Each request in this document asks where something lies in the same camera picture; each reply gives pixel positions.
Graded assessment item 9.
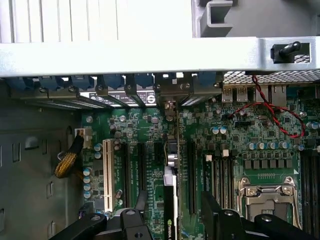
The black RAM slot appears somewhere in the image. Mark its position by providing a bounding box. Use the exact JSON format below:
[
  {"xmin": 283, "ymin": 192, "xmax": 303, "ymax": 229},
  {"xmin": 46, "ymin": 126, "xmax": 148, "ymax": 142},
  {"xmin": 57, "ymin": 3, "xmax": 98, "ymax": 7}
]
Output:
[
  {"xmin": 299, "ymin": 149, "xmax": 312, "ymax": 226},
  {"xmin": 221, "ymin": 149, "xmax": 231, "ymax": 211},
  {"xmin": 309, "ymin": 144, "xmax": 320, "ymax": 240}
]

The CPU socket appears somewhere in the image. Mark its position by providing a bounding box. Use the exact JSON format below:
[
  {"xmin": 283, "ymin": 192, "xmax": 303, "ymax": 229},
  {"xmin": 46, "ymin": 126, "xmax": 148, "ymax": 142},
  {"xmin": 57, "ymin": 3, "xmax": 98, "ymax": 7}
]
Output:
[{"xmin": 236, "ymin": 175, "xmax": 302, "ymax": 240}]

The installed RAM stick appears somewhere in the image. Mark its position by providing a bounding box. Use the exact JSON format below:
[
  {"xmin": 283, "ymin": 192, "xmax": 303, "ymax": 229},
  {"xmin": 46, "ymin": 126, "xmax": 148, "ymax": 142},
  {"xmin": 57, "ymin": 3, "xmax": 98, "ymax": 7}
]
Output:
[{"xmin": 206, "ymin": 159, "xmax": 218, "ymax": 201}]

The white expansion slot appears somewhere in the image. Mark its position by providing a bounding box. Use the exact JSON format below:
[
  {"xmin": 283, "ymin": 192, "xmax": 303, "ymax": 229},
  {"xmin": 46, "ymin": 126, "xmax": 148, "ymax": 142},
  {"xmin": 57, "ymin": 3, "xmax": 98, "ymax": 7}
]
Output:
[{"xmin": 102, "ymin": 139, "xmax": 113, "ymax": 212}]

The short black expansion slot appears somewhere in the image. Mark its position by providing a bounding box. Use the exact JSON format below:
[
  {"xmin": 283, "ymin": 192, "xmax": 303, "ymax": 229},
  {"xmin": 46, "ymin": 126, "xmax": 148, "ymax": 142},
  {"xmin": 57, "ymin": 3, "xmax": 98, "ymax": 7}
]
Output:
[{"xmin": 153, "ymin": 142, "xmax": 166, "ymax": 166}]

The green Dell motherboard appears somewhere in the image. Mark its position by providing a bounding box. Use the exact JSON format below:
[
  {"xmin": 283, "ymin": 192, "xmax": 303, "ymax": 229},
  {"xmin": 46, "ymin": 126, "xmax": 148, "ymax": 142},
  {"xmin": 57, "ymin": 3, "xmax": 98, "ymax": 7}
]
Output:
[{"xmin": 81, "ymin": 92, "xmax": 320, "ymax": 240}]

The open grey PC case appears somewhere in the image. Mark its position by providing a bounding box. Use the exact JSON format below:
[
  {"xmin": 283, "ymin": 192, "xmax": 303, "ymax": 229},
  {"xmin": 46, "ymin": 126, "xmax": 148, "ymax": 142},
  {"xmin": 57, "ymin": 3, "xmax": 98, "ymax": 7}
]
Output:
[{"xmin": 0, "ymin": 36, "xmax": 320, "ymax": 240}]

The blue slot clip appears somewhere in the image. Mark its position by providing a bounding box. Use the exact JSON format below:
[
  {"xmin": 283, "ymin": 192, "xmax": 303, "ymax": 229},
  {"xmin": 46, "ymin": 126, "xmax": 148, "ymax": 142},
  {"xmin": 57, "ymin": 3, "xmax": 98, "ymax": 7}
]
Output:
[
  {"xmin": 136, "ymin": 73, "xmax": 153, "ymax": 91},
  {"xmin": 197, "ymin": 71, "xmax": 217, "ymax": 90},
  {"xmin": 103, "ymin": 74, "xmax": 125, "ymax": 91},
  {"xmin": 21, "ymin": 76, "xmax": 35, "ymax": 92},
  {"xmin": 71, "ymin": 74, "xmax": 95, "ymax": 92},
  {"xmin": 39, "ymin": 76, "xmax": 70, "ymax": 92}
]

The black case latch pin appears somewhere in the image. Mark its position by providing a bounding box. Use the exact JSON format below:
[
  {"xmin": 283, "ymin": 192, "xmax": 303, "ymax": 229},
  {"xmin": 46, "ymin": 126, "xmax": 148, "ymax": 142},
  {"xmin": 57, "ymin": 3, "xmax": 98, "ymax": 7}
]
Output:
[{"xmin": 269, "ymin": 40, "xmax": 303, "ymax": 65}]

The grey parts rack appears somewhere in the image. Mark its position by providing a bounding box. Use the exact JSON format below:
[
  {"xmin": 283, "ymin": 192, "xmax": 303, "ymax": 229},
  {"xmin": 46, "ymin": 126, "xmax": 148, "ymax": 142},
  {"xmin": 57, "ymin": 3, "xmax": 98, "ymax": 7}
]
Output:
[{"xmin": 191, "ymin": 0, "xmax": 320, "ymax": 39}]

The purple yellow wire plug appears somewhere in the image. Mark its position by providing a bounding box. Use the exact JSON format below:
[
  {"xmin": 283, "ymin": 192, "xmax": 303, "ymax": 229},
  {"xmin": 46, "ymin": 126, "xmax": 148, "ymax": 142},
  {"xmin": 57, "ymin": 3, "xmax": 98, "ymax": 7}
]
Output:
[{"xmin": 77, "ymin": 203, "xmax": 88, "ymax": 220}]

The yellow black braided cable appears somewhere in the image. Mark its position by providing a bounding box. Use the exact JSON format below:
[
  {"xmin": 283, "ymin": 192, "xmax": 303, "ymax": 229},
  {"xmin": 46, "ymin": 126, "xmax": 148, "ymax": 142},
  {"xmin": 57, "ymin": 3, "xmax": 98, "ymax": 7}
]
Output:
[{"xmin": 53, "ymin": 127, "xmax": 93, "ymax": 179}]

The red black twisted wire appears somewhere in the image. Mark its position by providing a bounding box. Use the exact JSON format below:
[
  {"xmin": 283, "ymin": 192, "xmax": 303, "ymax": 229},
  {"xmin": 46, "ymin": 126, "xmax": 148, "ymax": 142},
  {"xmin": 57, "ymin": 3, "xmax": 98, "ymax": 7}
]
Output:
[{"xmin": 228, "ymin": 74, "xmax": 306, "ymax": 139}]

